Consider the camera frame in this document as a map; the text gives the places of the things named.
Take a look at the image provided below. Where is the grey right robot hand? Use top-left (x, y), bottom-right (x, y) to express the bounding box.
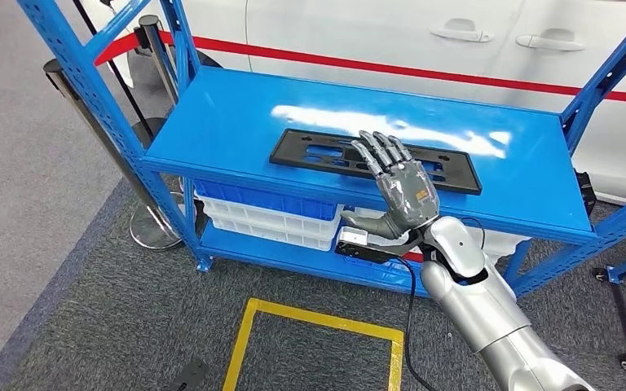
top-left (340, 130), bottom-right (442, 241)

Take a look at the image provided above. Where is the small black device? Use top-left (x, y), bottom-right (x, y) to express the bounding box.
top-left (575, 169), bottom-right (598, 217)

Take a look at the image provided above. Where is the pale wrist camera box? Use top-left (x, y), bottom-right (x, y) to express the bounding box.
top-left (335, 226), bottom-right (371, 255)

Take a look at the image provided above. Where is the thin black stanchion pole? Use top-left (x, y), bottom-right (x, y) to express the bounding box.
top-left (71, 0), bottom-right (170, 151)

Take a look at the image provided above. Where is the red barrier belt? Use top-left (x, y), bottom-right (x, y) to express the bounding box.
top-left (93, 29), bottom-right (626, 108)

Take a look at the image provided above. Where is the chrome stanchion post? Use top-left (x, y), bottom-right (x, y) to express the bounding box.
top-left (139, 14), bottom-right (182, 106)
top-left (42, 58), bottom-right (198, 252)

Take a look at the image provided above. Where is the black plastic frame part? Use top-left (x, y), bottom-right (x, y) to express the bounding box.
top-left (268, 128), bottom-right (483, 196)

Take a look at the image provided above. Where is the white car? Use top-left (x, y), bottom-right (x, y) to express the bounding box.
top-left (83, 0), bottom-right (626, 206)

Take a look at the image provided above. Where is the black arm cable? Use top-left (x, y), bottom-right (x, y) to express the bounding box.
top-left (394, 256), bottom-right (433, 391)

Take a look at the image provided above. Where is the white car door handle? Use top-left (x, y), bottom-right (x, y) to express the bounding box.
top-left (515, 28), bottom-right (587, 54)
top-left (430, 17), bottom-right (495, 44)

